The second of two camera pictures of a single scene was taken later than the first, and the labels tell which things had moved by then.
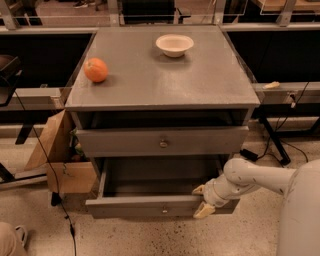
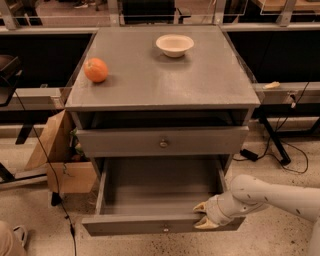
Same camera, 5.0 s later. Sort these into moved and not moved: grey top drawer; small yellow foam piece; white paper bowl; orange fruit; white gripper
Moved: white gripper
Not moved: small yellow foam piece; white paper bowl; grey top drawer; orange fruit
